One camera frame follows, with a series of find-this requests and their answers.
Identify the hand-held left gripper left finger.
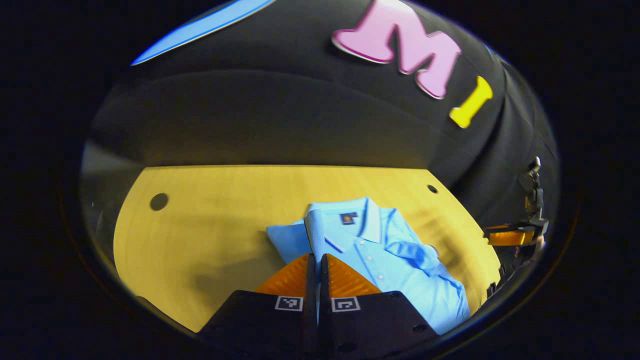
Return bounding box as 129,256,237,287
197,252,319,360

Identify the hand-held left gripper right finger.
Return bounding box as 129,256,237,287
319,252,441,360

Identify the light blue T-shirt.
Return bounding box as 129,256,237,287
266,196,472,336

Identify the black backdrop cloth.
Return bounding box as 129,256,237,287
80,0,561,236

